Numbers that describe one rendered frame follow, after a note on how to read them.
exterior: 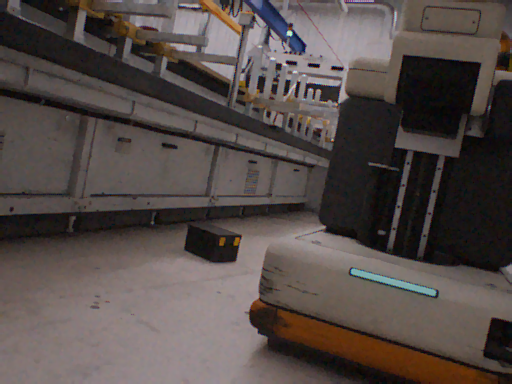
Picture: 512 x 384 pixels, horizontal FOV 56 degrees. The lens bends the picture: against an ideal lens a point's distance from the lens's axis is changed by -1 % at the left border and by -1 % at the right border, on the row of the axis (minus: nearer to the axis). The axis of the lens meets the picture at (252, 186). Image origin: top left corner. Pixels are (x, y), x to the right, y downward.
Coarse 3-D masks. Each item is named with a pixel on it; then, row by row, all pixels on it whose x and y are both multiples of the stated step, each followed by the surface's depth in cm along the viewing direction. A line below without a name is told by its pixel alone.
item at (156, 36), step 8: (104, 32) 180; (112, 32) 179; (136, 32) 175; (144, 32) 174; (152, 32) 173; (160, 32) 172; (168, 32) 171; (152, 40) 175; (160, 40) 172; (168, 40) 171; (176, 40) 169; (184, 40) 168; (192, 40) 167; (200, 40) 166; (208, 40) 168
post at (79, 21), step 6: (72, 6) 149; (72, 12) 149; (78, 12) 148; (84, 12) 151; (72, 18) 149; (78, 18) 149; (84, 18) 151; (72, 24) 149; (78, 24) 149; (66, 30) 150; (72, 30) 149; (78, 30) 150
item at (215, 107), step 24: (0, 24) 122; (24, 24) 128; (24, 48) 130; (48, 48) 138; (72, 48) 146; (96, 72) 158; (120, 72) 169; (144, 72) 182; (168, 96) 200; (192, 96) 219; (240, 120) 274; (264, 120) 313; (288, 144) 372; (312, 144) 431
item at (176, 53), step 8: (144, 48) 203; (176, 56) 198; (184, 56) 196; (192, 56) 195; (200, 56) 194; (208, 56) 193; (216, 56) 191; (224, 56) 190; (232, 56) 189; (232, 64) 190
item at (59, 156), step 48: (48, 0) 164; (96, 48) 190; (0, 96) 158; (0, 144) 162; (48, 144) 182; (96, 144) 202; (144, 144) 240; (192, 144) 285; (0, 192) 166; (48, 192) 186; (96, 192) 213; (144, 192) 248; (192, 192) 297; (240, 192) 370; (288, 192) 490
